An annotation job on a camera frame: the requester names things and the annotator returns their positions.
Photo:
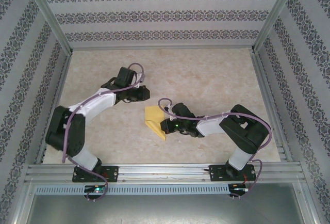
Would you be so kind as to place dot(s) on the yellow paper sheet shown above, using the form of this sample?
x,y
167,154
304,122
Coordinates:
x,y
153,115

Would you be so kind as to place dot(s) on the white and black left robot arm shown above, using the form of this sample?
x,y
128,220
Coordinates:
x,y
98,102

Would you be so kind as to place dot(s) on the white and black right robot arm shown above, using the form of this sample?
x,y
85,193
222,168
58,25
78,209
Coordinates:
x,y
245,131

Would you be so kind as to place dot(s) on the right controller circuit board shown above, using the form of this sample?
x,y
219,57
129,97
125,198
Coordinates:
x,y
239,188

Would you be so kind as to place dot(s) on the controller circuit board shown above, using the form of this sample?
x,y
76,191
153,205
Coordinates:
x,y
95,189
239,188

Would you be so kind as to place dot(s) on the grey metal panel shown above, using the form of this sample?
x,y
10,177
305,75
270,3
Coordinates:
x,y
165,211

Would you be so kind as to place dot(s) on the left controller circuit board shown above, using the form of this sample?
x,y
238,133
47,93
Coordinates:
x,y
95,189

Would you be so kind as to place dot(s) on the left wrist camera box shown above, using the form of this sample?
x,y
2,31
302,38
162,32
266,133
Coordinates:
x,y
140,79

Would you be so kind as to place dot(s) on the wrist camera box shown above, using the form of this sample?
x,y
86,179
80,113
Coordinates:
x,y
140,79
168,108

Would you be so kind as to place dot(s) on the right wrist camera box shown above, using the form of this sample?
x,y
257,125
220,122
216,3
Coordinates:
x,y
168,108

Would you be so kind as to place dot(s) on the aluminium mounting rail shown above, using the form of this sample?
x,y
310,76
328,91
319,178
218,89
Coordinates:
x,y
165,169

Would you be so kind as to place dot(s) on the aluminium back rail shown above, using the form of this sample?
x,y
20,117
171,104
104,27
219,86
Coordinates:
x,y
162,48

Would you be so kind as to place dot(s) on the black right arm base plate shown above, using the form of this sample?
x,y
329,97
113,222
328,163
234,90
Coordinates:
x,y
219,173

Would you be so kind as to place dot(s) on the aluminium side rail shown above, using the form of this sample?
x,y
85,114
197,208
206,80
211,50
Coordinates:
x,y
55,92
272,110

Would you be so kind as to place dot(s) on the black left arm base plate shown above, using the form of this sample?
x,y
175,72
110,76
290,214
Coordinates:
x,y
111,173

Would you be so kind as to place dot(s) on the aluminium frame post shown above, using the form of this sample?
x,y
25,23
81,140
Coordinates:
x,y
276,15
49,15

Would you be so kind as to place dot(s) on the aluminium frame bar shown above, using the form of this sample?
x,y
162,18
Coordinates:
x,y
309,203
24,203

